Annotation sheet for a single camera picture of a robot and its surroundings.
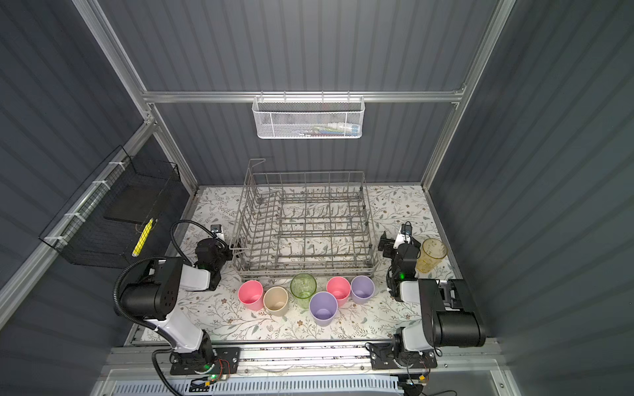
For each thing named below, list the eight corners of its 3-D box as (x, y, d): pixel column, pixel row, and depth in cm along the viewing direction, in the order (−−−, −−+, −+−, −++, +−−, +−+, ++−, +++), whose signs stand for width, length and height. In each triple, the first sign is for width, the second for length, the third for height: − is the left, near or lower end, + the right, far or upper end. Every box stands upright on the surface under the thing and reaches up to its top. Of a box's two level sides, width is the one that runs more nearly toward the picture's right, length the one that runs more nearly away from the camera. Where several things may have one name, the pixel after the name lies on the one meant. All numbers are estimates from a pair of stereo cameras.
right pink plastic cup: (324, 294, 88) (324, 284, 81) (335, 281, 91) (336, 270, 84) (341, 310, 84) (343, 301, 77) (353, 297, 87) (356, 286, 80)
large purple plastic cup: (320, 333, 80) (319, 323, 70) (306, 312, 85) (304, 298, 74) (339, 319, 83) (341, 306, 73) (325, 298, 87) (325, 284, 77)
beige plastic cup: (266, 320, 83) (260, 311, 75) (270, 296, 88) (264, 285, 80) (289, 320, 82) (285, 311, 75) (291, 296, 88) (288, 285, 80)
